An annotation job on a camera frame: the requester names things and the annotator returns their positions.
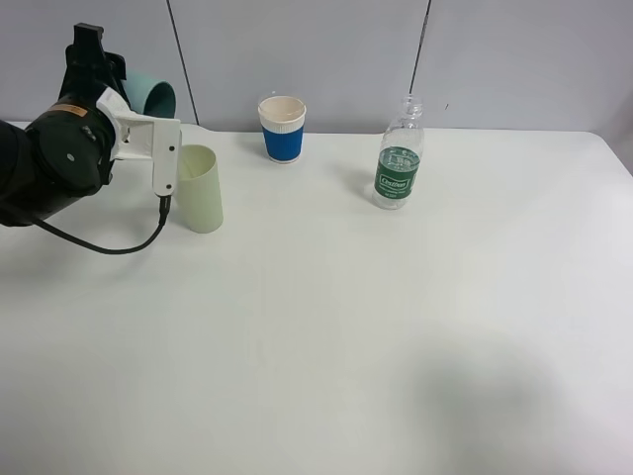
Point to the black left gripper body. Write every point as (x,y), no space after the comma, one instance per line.
(83,85)

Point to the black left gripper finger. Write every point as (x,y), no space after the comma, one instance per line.
(115,73)
(87,44)

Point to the teal short cup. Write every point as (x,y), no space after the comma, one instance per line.
(149,96)

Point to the clear bottle with green label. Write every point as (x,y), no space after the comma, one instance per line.
(400,155)

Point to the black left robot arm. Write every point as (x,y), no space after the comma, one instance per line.
(65,153)

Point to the pale green tall cup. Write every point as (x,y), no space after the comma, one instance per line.
(198,191)

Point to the blue sleeved paper cup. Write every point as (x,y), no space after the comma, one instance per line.
(282,119)

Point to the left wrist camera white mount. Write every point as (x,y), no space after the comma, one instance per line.
(140,137)

